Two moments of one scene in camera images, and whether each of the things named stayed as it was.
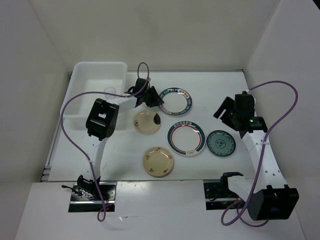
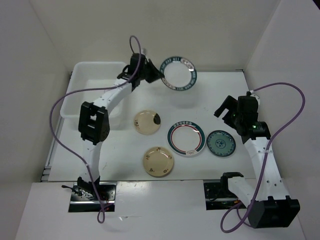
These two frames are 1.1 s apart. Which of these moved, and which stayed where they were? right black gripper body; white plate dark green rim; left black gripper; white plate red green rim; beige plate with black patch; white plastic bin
Moved: white plate dark green rim; left black gripper
Stayed: white plate red green rim; white plastic bin; right black gripper body; beige plate with black patch
